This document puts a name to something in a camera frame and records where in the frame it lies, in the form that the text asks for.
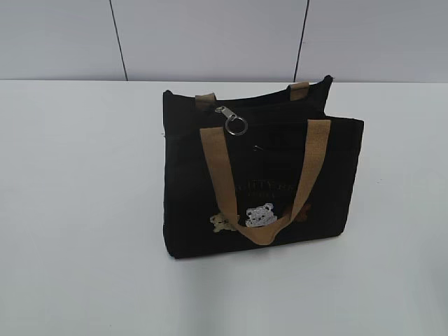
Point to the black tote bag tan handles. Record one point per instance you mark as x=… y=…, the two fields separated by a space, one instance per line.
x=247 y=173

